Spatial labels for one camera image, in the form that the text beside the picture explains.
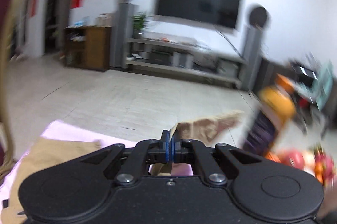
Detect khaki shorts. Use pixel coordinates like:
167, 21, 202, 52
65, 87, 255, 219
1, 111, 243, 223

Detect grey tv stand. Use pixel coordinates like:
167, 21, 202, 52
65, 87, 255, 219
124, 37, 246, 88

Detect pink fleece blanket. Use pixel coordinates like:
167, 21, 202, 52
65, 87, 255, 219
0, 119, 193, 214

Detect orange juice bottle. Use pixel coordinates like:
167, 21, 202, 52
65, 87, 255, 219
242, 74, 296, 156

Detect brown wooden cabinet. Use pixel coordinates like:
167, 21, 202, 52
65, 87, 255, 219
64, 26, 111, 71

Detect small green potted plant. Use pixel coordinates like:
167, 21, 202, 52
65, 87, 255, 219
132, 13, 148, 39

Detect left grey tower speaker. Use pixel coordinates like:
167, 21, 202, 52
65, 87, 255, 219
109, 2, 135, 69

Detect grey tower speaker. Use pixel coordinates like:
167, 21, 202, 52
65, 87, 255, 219
109, 2, 135, 69
239, 4, 269, 91

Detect right grey tower speaker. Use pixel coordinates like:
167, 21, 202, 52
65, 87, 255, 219
239, 4, 269, 91

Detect maroon chair with gold frame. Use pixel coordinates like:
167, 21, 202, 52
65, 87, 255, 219
1, 0, 14, 185

